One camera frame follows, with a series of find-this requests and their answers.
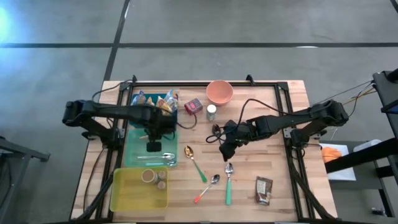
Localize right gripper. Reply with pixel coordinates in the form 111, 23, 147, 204
219, 119, 249, 162

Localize all-silver metal spoon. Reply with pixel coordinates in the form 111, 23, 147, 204
136, 152, 176, 160

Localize spoon with light blue handle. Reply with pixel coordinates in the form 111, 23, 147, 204
144, 160, 176, 167

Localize white-lidded spice jar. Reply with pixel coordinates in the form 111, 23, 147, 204
206, 104, 218, 122

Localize blue ramen noodle packet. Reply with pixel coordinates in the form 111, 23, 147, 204
131, 90, 147, 106
164, 89, 180, 113

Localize blue plastic bin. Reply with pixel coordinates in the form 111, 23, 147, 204
129, 93, 180, 129

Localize teal plastic bin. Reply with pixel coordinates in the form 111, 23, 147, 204
124, 128, 178, 167

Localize orange bowl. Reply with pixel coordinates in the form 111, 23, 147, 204
205, 80, 234, 106

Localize brown food packet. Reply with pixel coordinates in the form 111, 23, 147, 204
255, 176, 274, 206

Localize yellow plastic bin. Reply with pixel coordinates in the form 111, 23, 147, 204
109, 167, 170, 214

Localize orange object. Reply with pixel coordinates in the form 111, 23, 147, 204
321, 146, 343, 164

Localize white sheet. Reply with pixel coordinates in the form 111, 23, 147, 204
319, 142, 357, 182

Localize white plastic container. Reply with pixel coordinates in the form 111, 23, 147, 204
353, 139, 382, 153

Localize gray metal stand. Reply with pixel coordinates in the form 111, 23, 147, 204
0, 136, 50, 224

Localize black equipment cart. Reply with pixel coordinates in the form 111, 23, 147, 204
323, 68, 398, 218

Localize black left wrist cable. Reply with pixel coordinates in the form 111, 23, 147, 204
175, 114, 199, 130

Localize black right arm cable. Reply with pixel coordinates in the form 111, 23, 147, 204
205, 98, 315, 144

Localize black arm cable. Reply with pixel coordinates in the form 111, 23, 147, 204
205, 98, 315, 144
91, 79, 133, 102

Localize gold spoon with green handle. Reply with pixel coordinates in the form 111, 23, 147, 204
183, 145, 208, 184

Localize spoon with orange handle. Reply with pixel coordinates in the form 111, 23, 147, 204
193, 174, 221, 204

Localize spoon with mint handle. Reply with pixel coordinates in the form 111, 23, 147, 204
224, 162, 234, 206

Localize black aluminium table frame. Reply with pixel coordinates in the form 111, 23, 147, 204
76, 81, 335, 222

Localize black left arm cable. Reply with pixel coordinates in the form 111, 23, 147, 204
91, 79, 133, 102

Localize brown cable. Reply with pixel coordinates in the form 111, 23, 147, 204
82, 147, 106, 214

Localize thin gray cable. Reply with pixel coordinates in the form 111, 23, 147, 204
309, 80, 376, 106

